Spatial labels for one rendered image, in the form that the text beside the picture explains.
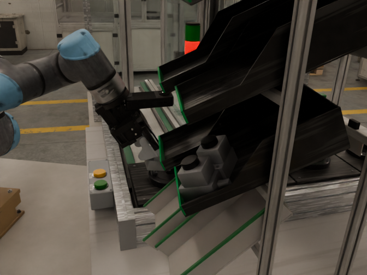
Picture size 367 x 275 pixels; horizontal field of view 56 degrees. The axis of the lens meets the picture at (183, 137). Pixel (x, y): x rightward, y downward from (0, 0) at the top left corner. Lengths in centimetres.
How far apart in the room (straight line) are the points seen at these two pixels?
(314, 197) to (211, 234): 52
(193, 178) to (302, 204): 64
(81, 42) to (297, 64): 44
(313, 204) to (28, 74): 88
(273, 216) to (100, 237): 62
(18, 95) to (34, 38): 842
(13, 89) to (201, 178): 39
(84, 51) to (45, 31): 834
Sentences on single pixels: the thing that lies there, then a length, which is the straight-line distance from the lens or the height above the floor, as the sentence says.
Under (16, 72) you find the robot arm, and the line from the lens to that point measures 74.
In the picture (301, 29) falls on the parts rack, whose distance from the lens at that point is 46.
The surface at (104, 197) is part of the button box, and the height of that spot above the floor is 94.
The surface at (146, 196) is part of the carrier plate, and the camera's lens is 101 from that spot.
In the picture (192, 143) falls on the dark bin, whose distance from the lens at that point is 73.
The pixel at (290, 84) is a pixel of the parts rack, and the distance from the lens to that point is 47.
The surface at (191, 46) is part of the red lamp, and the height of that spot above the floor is 135.
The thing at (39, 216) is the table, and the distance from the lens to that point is 119.
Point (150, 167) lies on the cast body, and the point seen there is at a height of 110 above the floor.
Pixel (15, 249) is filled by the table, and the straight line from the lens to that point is 109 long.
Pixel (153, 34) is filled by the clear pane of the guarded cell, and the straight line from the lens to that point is 230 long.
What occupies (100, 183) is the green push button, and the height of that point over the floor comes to 97.
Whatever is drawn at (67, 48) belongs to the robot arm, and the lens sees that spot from 74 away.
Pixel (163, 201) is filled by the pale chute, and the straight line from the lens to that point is 88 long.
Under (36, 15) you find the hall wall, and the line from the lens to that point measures 906.
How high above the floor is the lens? 153
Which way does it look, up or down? 24 degrees down
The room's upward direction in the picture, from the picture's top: 1 degrees clockwise
